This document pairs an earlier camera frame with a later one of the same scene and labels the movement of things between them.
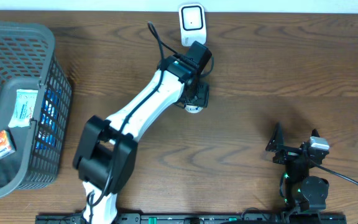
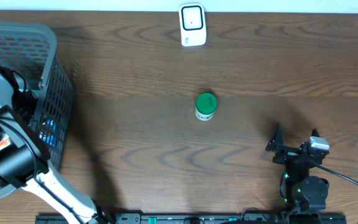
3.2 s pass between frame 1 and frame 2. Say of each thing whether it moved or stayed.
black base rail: stayed
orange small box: stayed
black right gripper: stayed
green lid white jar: moved
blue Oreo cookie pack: moved
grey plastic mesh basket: stayed
